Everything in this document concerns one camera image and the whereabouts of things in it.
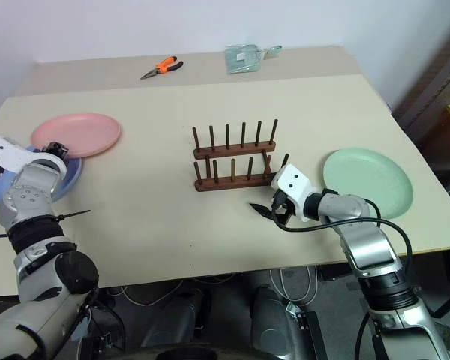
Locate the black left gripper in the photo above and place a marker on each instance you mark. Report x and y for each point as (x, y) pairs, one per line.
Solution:
(56, 149)

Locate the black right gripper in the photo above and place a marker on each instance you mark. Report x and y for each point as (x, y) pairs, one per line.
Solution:
(283, 204)

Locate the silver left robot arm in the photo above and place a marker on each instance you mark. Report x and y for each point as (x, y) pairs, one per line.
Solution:
(30, 187)

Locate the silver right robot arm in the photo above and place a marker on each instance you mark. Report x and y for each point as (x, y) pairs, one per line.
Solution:
(367, 247)

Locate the wooden dish rack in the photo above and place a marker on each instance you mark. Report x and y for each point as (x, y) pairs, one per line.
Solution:
(232, 150)

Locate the pink plate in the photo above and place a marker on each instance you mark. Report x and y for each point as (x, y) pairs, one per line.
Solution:
(82, 131)

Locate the blue plate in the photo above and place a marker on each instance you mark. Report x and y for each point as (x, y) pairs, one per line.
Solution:
(71, 178)

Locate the black zip tie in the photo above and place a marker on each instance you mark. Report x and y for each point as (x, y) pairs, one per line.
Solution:
(75, 214)

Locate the green plate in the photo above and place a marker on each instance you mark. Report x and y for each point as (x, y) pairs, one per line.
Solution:
(367, 176)

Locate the dark rounded shape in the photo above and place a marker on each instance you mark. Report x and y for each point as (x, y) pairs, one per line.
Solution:
(180, 318)
(273, 318)

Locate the cream table cover board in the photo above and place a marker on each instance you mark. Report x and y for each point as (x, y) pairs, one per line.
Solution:
(153, 225)

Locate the clear plastic bag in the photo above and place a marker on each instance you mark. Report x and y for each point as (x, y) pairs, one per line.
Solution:
(243, 60)

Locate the small teal plastic packet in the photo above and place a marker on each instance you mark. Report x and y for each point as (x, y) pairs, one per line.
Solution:
(273, 50)

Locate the dark brown shelf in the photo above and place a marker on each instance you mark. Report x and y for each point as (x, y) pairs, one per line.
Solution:
(435, 93)

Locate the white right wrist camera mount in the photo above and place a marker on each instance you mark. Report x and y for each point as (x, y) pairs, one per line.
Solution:
(294, 183)

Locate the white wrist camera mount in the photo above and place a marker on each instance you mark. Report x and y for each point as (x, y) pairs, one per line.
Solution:
(5, 152)
(294, 183)

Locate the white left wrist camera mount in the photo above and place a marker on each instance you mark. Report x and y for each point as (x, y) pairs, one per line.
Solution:
(5, 152)

